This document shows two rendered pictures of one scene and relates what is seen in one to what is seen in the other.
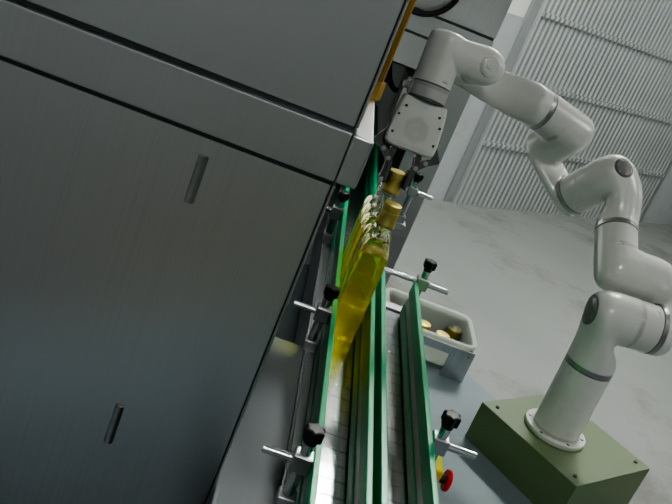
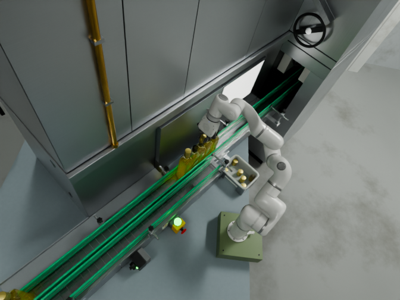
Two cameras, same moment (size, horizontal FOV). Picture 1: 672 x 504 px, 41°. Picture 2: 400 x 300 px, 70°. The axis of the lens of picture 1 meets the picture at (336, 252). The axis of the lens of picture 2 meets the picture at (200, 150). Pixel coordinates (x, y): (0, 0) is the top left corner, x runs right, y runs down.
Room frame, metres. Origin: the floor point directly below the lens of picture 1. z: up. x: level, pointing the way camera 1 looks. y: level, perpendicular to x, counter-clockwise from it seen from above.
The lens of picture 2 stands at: (0.91, -0.60, 2.46)
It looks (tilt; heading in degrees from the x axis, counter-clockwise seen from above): 57 degrees down; 36
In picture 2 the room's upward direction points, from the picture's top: 17 degrees clockwise
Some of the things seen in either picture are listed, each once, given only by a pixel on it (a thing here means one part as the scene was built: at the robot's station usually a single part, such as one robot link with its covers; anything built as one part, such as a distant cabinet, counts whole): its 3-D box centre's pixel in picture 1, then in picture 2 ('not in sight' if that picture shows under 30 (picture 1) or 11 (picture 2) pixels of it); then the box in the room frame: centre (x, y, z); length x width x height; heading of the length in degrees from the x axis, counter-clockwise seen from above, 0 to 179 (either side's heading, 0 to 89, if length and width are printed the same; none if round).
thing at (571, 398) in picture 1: (574, 398); (243, 227); (1.60, -0.54, 0.92); 0.16 x 0.13 x 0.15; 140
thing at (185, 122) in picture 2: not in sight; (213, 106); (1.88, 0.10, 1.15); 0.90 x 0.03 x 0.34; 6
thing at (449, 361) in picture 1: (410, 331); (235, 171); (1.89, -0.23, 0.79); 0.27 x 0.17 x 0.08; 96
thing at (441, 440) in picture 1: (449, 454); (153, 234); (1.18, -0.28, 0.94); 0.07 x 0.04 x 0.13; 96
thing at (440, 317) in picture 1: (423, 331); (238, 174); (1.89, -0.26, 0.80); 0.22 x 0.17 x 0.09; 96
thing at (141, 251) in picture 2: not in sight; (140, 259); (1.07, -0.31, 0.79); 0.08 x 0.08 x 0.08; 6
